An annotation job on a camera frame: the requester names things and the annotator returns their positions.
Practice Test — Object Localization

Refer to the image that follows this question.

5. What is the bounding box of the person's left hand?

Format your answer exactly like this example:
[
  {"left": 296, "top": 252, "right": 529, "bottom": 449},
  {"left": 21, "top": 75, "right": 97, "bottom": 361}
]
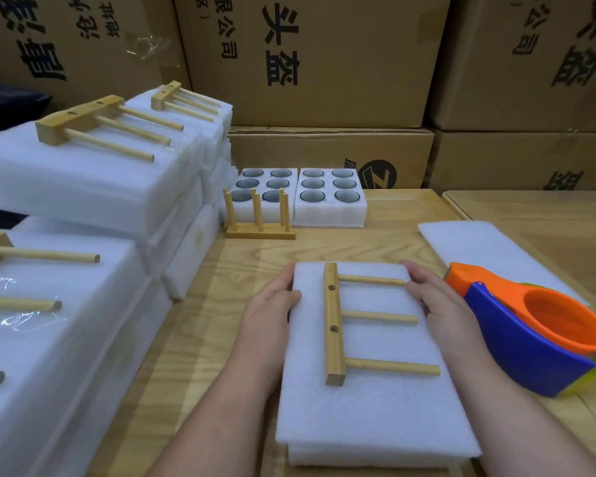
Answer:
[{"left": 233, "top": 261, "right": 302, "bottom": 394}]

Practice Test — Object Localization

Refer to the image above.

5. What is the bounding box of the person's right hand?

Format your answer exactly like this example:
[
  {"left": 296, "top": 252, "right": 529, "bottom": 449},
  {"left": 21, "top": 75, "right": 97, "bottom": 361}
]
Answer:
[{"left": 400, "top": 259, "right": 493, "bottom": 378}]

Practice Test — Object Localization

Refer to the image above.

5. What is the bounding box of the orange and blue tape dispenser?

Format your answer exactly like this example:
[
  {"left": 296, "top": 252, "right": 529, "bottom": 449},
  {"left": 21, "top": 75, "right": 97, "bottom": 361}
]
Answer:
[{"left": 444, "top": 261, "right": 596, "bottom": 398}]

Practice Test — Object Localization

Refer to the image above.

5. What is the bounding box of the pile of white foam sheets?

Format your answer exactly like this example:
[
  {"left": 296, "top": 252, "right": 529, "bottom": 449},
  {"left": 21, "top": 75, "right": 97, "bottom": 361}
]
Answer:
[{"left": 417, "top": 220, "right": 587, "bottom": 304}]

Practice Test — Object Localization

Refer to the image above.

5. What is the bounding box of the row of wooden peg racks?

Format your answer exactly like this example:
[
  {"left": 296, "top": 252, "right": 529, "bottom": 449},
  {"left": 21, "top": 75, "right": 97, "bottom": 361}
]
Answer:
[{"left": 223, "top": 187, "right": 297, "bottom": 240}]

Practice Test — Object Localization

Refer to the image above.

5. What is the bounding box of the stack of white foam trays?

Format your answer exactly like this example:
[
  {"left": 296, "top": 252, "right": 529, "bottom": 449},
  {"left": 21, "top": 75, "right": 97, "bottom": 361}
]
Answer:
[{"left": 226, "top": 166, "right": 369, "bottom": 229}]

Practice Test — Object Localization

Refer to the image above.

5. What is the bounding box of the person's right forearm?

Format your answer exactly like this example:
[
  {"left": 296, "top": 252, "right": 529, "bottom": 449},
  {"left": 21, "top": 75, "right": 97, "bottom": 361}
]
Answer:
[{"left": 447, "top": 357, "right": 596, "bottom": 477}]

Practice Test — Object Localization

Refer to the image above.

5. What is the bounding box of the person's left forearm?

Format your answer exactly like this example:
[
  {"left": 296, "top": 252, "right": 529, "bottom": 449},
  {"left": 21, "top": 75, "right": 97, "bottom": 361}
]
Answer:
[{"left": 149, "top": 377, "right": 279, "bottom": 477}]

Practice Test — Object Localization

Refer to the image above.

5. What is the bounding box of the stack of brown cardboard boxes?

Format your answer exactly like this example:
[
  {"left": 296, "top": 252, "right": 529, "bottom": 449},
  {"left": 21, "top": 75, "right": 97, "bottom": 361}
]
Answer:
[{"left": 0, "top": 0, "right": 596, "bottom": 193}]

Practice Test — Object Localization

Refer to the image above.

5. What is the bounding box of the black plastic bag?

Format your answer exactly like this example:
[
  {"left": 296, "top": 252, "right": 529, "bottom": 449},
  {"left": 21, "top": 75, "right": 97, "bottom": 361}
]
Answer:
[{"left": 0, "top": 79, "right": 53, "bottom": 140}]

